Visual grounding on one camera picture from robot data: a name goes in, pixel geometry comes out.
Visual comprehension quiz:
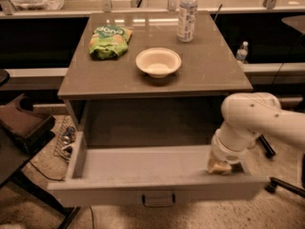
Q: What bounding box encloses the grey top drawer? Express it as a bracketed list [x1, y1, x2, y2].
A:
[48, 132, 269, 207]

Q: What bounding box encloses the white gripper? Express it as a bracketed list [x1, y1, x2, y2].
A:
[208, 129, 252, 175]

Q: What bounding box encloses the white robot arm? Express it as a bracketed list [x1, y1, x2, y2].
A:
[208, 93, 305, 174]

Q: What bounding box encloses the black floor cable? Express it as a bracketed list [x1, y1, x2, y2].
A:
[28, 160, 96, 229]

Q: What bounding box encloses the wire basket with clutter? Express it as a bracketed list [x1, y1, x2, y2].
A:
[53, 115, 76, 163]

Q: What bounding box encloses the white paper bowl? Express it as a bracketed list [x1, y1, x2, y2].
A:
[135, 48, 182, 78]

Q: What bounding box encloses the black office chair caster leg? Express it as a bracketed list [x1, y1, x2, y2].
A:
[265, 177, 305, 198]

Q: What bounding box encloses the clear water bottle on cabinet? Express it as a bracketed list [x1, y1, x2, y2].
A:
[177, 0, 198, 42]

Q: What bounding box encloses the small water bottle behind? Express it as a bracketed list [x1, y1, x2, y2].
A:
[235, 41, 249, 63]

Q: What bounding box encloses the green chip bag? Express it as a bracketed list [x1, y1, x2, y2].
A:
[89, 25, 132, 60]

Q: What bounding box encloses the black stand leg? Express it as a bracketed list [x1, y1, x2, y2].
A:
[258, 135, 275, 159]

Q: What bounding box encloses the grey drawer cabinet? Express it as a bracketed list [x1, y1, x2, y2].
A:
[58, 11, 252, 148]

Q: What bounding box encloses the dark brown chair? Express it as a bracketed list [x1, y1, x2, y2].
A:
[0, 69, 82, 229]

